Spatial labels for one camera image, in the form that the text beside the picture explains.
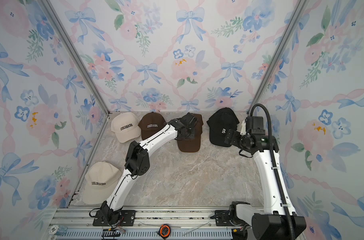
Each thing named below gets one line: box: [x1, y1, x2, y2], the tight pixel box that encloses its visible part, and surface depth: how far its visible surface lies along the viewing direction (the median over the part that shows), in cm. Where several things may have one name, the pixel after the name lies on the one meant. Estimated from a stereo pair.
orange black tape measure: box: [156, 224, 171, 240], surface depth 70 cm
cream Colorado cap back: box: [111, 112, 141, 143], surface depth 108 cm
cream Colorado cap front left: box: [83, 161, 122, 205], surface depth 83 cm
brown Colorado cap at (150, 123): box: [138, 111, 167, 140], surface depth 109 cm
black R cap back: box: [206, 107, 240, 147], surface depth 107 cm
